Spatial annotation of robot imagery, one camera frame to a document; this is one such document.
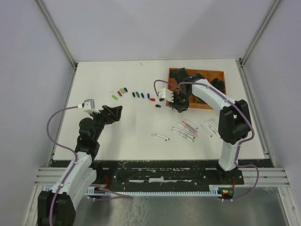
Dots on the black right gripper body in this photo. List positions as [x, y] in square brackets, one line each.
[181, 100]

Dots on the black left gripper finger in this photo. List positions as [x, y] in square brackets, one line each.
[112, 110]
[115, 115]

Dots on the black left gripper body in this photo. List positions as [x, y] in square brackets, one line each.
[103, 119]

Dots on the pink highlighter pen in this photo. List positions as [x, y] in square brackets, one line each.
[189, 127]

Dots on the magenta capped marker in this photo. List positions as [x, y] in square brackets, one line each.
[186, 134]

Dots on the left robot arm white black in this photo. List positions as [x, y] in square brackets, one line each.
[57, 207]

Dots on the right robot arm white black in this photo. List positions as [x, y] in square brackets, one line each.
[234, 123]

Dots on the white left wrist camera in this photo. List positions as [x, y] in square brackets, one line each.
[88, 106]

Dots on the white slotted cable duct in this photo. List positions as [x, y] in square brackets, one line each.
[213, 192]

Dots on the aluminium frame post left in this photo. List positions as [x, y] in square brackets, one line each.
[55, 30]

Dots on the aluminium frame post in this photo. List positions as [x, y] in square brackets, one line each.
[55, 30]
[272, 9]

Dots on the aluminium frame post right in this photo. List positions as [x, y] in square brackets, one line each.
[272, 9]

